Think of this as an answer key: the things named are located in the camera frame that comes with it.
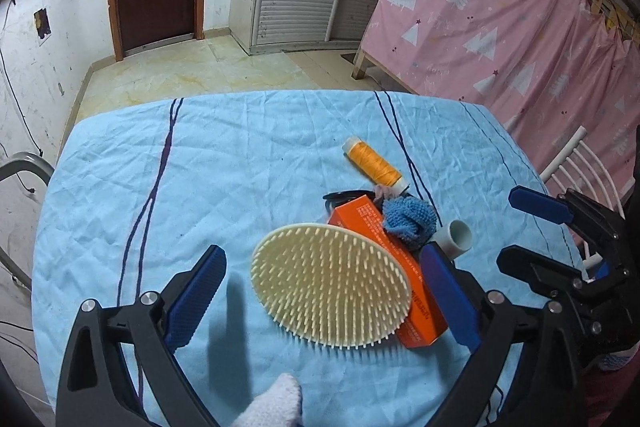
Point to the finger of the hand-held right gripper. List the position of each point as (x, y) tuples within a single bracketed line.
[(540, 269), (540, 202)]

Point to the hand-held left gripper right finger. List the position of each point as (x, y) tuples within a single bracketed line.
[(447, 297)]

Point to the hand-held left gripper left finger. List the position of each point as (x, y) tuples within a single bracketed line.
[(197, 297)]

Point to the orange cardboard box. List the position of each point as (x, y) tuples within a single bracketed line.
[(425, 322)]

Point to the white plastic tube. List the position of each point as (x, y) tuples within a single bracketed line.
[(457, 239)]

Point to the blue knit cloth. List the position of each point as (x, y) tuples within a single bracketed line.
[(407, 222)]

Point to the cream oval bristle brush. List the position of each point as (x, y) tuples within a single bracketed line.
[(325, 287)]

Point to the orange thread spool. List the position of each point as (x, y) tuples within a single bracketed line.
[(375, 162)]

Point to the person's left hand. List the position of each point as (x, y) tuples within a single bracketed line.
[(272, 404)]

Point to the white slatted chair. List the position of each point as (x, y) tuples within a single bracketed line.
[(575, 162)]

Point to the light blue bed sheet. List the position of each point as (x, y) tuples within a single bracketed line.
[(250, 167)]

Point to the black hair clip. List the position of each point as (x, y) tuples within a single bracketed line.
[(345, 195)]

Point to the pink tree print curtain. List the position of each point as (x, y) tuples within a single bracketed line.
[(500, 32)]

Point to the grey metal chair frame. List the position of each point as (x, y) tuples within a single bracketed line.
[(20, 167)]

